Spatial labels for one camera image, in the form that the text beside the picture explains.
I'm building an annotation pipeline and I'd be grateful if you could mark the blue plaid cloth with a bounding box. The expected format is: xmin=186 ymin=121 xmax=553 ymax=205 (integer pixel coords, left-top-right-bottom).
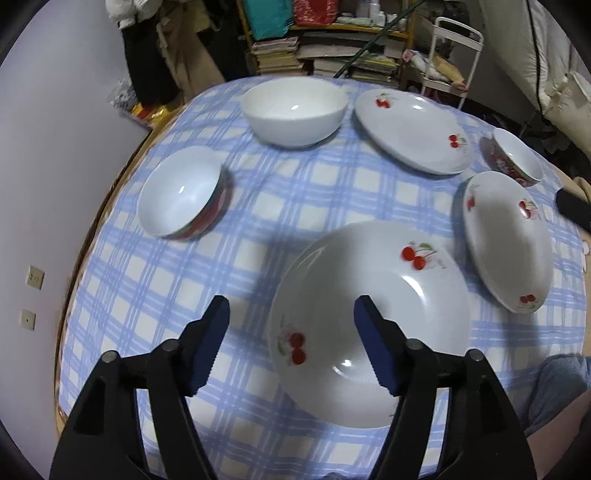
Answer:
xmin=55 ymin=76 xmax=587 ymax=480

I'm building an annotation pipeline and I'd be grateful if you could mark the white trolley cart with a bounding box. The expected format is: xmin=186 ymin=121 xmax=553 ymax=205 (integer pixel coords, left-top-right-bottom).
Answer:
xmin=420 ymin=17 xmax=483 ymax=109

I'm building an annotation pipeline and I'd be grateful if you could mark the green pole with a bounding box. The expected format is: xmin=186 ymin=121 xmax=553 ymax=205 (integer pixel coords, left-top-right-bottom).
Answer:
xmin=332 ymin=0 xmax=430 ymax=79

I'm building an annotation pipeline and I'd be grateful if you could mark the black flat object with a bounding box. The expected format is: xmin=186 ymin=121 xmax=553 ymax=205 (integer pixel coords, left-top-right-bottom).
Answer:
xmin=555 ymin=188 xmax=591 ymax=227

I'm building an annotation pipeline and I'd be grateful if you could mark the white puffer jacket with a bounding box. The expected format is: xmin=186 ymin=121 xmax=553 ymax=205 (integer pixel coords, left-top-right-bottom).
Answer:
xmin=105 ymin=0 xmax=160 ymax=31

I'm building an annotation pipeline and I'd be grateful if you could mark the teal bag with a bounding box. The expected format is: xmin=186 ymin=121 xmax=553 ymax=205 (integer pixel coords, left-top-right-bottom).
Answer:
xmin=242 ymin=0 xmax=294 ymax=40

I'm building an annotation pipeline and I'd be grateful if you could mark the small red floral bowl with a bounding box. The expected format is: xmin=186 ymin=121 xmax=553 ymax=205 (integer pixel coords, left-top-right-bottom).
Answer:
xmin=480 ymin=128 xmax=546 ymax=188

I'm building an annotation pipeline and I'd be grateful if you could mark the wooden shelf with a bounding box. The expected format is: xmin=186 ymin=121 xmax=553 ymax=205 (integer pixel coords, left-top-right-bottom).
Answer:
xmin=235 ymin=0 xmax=416 ymax=88

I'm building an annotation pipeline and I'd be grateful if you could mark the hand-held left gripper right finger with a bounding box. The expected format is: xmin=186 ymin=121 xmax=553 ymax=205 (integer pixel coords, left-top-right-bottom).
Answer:
xmin=353 ymin=295 xmax=539 ymax=480

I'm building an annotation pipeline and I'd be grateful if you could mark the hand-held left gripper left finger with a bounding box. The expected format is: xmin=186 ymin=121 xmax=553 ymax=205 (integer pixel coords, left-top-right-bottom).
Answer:
xmin=48 ymin=295 xmax=230 ymax=480

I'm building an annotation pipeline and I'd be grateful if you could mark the large plain white bowl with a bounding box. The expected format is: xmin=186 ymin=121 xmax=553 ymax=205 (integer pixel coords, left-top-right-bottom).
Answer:
xmin=241 ymin=77 xmax=348 ymax=149

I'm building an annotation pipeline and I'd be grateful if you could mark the white padded bedding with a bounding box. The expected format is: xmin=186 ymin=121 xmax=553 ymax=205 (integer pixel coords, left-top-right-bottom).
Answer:
xmin=478 ymin=0 xmax=591 ymax=162

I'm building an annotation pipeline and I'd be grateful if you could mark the blue towel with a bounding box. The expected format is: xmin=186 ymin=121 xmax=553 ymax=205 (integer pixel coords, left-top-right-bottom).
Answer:
xmin=524 ymin=354 xmax=589 ymax=437

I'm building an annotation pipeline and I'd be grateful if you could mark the white bowl with red outside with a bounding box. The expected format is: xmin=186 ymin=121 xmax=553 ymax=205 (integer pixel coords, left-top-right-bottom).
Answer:
xmin=137 ymin=148 xmax=234 ymax=241

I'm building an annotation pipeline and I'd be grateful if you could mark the yellow red packet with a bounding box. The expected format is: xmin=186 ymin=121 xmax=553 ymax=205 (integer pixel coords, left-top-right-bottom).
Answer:
xmin=131 ymin=102 xmax=176 ymax=130

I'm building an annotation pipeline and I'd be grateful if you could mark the large white cherry-print plate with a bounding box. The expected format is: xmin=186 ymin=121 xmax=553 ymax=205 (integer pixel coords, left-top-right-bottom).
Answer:
xmin=354 ymin=89 xmax=475 ymax=176

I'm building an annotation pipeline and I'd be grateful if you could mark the black hanging garment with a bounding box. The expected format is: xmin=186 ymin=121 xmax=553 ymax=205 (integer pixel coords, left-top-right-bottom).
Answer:
xmin=122 ymin=28 xmax=181 ymax=104

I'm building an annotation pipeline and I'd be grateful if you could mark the medium white cherry-print plate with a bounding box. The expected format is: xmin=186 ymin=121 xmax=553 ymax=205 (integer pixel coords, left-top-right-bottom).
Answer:
xmin=463 ymin=171 xmax=554 ymax=315

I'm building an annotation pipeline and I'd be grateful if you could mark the red patterned bag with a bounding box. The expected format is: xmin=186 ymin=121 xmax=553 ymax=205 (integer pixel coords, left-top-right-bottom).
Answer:
xmin=293 ymin=0 xmax=340 ymax=26

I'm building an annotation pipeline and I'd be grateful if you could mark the stack of books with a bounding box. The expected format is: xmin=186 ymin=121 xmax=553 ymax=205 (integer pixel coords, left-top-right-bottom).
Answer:
xmin=249 ymin=37 xmax=400 ymax=85

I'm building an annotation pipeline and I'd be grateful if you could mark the deep white cherry-print plate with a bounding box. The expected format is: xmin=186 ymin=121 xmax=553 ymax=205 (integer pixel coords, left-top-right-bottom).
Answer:
xmin=268 ymin=220 xmax=472 ymax=428

